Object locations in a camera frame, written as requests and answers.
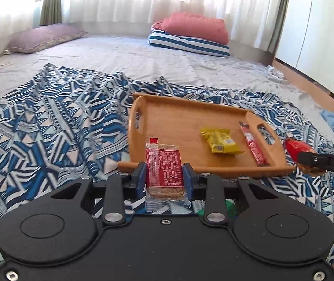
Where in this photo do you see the olive green curtain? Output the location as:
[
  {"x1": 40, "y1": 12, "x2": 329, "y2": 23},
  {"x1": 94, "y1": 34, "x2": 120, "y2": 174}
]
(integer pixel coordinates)
[{"x1": 39, "y1": 0, "x2": 62, "y2": 26}]

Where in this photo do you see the purple pillow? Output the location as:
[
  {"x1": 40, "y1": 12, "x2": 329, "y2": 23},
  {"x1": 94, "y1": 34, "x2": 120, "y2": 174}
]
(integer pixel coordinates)
[{"x1": 5, "y1": 23, "x2": 86, "y2": 54}]

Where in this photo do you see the long red snack bar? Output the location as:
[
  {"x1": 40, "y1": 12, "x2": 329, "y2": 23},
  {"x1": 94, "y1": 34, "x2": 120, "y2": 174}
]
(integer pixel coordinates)
[{"x1": 239, "y1": 122, "x2": 269, "y2": 167}]

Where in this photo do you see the white wardrobe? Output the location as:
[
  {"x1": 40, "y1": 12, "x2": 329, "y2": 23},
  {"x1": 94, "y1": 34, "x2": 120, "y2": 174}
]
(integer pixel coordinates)
[{"x1": 275, "y1": 0, "x2": 334, "y2": 94}]

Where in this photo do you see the red pillow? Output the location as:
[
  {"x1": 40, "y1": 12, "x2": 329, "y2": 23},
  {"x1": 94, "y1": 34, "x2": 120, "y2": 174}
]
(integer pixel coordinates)
[{"x1": 152, "y1": 13, "x2": 229, "y2": 45}]

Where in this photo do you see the blue striped pillow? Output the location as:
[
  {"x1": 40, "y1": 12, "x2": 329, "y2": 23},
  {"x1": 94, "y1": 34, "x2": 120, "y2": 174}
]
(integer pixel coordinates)
[{"x1": 148, "y1": 30, "x2": 230, "y2": 57}]

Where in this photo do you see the green snack packet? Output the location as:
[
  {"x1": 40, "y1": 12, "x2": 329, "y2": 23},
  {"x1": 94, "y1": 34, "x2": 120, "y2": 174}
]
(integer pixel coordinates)
[{"x1": 192, "y1": 199, "x2": 237, "y2": 218}]

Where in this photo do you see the yellow snack packet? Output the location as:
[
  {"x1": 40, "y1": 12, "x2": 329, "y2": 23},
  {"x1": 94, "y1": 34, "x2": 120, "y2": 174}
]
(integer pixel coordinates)
[{"x1": 201, "y1": 129, "x2": 243, "y2": 155}]

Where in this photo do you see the grey bed sheet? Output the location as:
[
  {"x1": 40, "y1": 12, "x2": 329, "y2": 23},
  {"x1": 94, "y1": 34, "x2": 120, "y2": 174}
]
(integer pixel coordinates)
[{"x1": 0, "y1": 33, "x2": 334, "y2": 153}]

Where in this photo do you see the crumpled white tissue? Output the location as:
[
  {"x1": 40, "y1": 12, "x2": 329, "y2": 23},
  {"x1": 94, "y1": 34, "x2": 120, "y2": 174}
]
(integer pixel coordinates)
[{"x1": 267, "y1": 65, "x2": 284, "y2": 79}]

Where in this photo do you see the wooden serving tray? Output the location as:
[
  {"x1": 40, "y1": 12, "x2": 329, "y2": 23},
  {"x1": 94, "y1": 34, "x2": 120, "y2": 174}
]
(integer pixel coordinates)
[{"x1": 117, "y1": 92, "x2": 297, "y2": 179}]

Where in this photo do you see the blue patterned cloth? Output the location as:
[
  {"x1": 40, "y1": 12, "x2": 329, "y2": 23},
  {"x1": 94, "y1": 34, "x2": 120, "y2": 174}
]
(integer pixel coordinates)
[{"x1": 0, "y1": 63, "x2": 334, "y2": 270}]

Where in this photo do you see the red gold cracker packet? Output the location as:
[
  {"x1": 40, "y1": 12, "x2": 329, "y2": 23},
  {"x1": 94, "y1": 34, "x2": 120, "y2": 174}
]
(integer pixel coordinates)
[{"x1": 285, "y1": 137, "x2": 325, "y2": 176}]

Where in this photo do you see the red patterned biscuit packet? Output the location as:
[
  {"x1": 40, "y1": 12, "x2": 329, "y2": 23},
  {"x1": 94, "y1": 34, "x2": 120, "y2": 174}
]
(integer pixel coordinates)
[{"x1": 145, "y1": 138, "x2": 192, "y2": 214}]

